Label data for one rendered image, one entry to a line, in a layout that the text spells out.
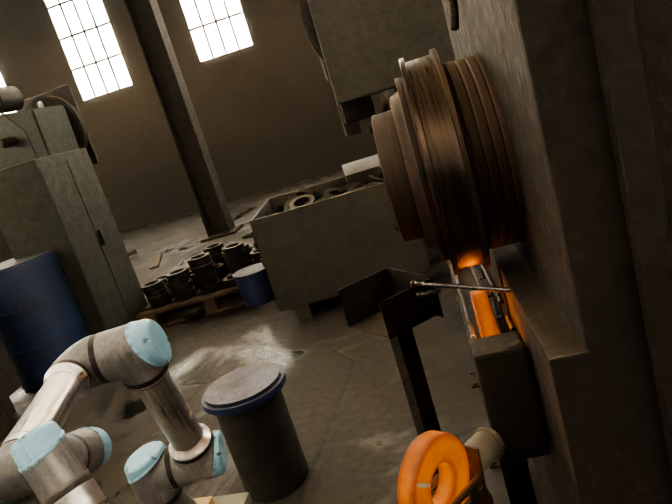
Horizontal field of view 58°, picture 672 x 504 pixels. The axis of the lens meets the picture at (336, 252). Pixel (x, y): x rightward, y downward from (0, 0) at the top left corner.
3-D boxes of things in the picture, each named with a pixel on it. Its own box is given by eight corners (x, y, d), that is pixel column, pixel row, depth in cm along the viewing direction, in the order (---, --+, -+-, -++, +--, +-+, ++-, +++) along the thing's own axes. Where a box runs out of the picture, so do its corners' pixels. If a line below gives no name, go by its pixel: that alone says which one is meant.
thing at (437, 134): (469, 236, 157) (424, 53, 145) (498, 300, 112) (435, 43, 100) (445, 242, 158) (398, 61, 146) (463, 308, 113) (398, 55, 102)
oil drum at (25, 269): (118, 345, 469) (73, 237, 447) (79, 382, 412) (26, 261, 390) (51, 361, 479) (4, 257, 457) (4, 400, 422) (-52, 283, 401)
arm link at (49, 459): (66, 414, 97) (38, 420, 89) (104, 471, 96) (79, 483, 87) (25, 444, 97) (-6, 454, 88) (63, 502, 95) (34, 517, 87)
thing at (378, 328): (437, 445, 225) (386, 267, 207) (486, 474, 202) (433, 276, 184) (394, 473, 216) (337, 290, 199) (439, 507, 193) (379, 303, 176)
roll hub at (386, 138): (423, 220, 147) (393, 106, 140) (428, 252, 120) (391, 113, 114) (401, 226, 148) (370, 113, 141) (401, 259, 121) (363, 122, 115)
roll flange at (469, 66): (508, 226, 155) (465, 40, 144) (552, 287, 110) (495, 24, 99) (469, 236, 157) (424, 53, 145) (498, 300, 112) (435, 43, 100)
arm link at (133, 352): (182, 462, 171) (91, 323, 140) (232, 445, 171) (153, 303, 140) (180, 499, 161) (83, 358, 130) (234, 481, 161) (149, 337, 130)
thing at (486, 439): (508, 460, 106) (502, 428, 105) (483, 487, 100) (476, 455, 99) (477, 453, 111) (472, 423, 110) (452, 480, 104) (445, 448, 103)
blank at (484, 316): (481, 281, 144) (467, 284, 145) (489, 297, 129) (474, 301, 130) (496, 342, 146) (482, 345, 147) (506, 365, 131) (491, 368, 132)
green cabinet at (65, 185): (63, 369, 451) (-23, 176, 415) (106, 331, 518) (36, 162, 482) (120, 355, 443) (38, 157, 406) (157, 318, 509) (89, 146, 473)
